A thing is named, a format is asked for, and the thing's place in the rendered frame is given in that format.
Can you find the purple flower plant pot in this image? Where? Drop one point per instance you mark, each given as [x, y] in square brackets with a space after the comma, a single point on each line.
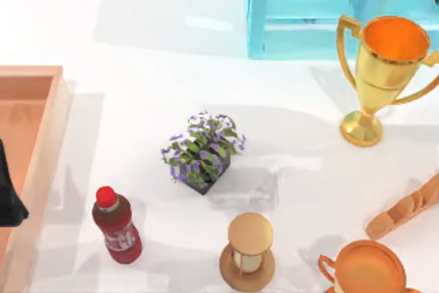
[204, 152]

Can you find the wooden hourglass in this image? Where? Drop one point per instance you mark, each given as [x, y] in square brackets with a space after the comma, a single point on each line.
[248, 248]

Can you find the red bottle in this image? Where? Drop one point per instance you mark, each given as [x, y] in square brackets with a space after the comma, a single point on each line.
[118, 231]

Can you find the light blue rack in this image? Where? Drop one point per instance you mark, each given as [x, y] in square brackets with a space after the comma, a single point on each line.
[295, 5]

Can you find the gold trophy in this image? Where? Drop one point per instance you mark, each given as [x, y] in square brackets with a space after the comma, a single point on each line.
[384, 77]

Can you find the salmon shallow box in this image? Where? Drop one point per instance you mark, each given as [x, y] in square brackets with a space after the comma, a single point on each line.
[37, 135]

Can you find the bread loaf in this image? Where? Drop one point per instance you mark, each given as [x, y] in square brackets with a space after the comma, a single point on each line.
[404, 209]

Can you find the orange trophy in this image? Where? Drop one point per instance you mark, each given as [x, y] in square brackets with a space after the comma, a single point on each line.
[368, 269]

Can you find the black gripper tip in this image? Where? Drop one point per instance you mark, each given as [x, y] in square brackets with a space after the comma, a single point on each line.
[8, 200]

